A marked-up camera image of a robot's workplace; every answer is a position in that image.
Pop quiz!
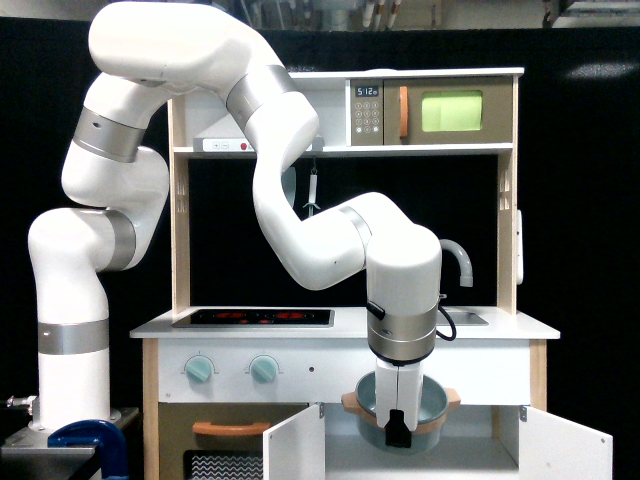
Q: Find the right white cabinet door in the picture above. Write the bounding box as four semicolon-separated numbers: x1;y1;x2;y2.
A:
518;406;613;480

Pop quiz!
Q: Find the white cabinet door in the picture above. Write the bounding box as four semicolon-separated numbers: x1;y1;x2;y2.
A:
262;403;326;480
518;406;613;480

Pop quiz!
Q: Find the right teal knob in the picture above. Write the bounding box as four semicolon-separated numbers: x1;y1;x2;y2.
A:
249;355;279;384

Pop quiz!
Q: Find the white wooden toy kitchen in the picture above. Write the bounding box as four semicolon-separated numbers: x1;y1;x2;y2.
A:
129;67;614;480

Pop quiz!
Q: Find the toy microwave with green window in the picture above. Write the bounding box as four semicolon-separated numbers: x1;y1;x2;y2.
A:
350;76;513;146

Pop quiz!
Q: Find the teal bowl with wooden rim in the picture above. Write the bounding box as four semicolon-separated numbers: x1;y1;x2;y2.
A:
341;372;461;455

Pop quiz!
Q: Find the toy oven door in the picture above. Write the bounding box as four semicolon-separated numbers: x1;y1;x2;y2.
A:
158;403;308;479

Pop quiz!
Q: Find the white side holder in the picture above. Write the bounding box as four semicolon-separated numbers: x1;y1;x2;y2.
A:
516;209;524;286

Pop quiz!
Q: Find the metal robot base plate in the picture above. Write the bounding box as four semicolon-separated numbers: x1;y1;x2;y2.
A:
0;406;140;480

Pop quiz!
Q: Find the grey toy sink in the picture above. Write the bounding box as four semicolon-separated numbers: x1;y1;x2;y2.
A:
436;310;488;327

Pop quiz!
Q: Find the orange oven handle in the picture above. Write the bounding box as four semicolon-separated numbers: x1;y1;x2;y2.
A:
192;422;271;437

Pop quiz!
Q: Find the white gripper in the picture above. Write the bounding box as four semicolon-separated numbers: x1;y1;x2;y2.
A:
375;359;423;448

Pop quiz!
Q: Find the left teal knob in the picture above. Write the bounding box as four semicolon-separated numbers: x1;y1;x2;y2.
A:
184;355;214;384

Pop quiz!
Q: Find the teal knob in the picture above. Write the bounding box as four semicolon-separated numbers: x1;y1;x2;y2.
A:
184;355;214;384
249;355;279;384

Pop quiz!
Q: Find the orange microwave handle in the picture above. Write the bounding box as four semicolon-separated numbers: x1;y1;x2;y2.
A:
399;86;409;138

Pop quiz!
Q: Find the grey toy faucet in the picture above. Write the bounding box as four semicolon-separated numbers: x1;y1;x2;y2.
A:
440;239;474;288

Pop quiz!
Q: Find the left white cabinet door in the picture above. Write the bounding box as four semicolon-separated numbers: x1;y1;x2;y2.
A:
262;403;326;480

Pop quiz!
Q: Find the blue clamp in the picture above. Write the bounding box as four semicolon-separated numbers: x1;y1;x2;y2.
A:
47;420;130;480

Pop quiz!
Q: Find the toy cleaver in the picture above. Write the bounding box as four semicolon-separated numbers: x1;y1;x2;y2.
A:
281;166;297;208

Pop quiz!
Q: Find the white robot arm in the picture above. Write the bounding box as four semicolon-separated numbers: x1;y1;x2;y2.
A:
28;1;441;442

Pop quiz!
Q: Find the toy pizza cutter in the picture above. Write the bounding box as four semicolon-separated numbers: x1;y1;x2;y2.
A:
304;160;320;218

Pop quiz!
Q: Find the black toy stovetop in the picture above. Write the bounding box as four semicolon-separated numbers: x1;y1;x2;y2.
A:
172;308;334;328

